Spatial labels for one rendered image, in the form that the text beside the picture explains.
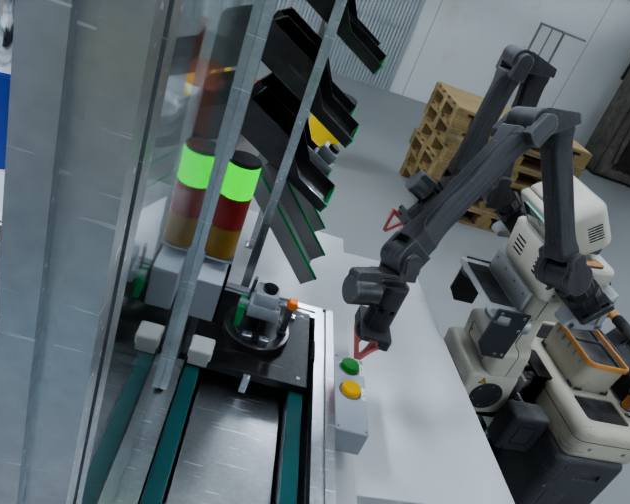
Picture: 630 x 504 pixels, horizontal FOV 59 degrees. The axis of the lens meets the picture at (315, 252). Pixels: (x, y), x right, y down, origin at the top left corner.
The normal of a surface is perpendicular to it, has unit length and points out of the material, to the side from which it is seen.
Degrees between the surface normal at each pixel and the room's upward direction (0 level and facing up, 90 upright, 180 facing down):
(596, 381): 92
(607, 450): 90
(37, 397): 90
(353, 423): 0
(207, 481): 0
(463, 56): 90
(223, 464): 0
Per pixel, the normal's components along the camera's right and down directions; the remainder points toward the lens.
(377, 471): 0.33, -0.81
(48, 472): -0.02, 0.51
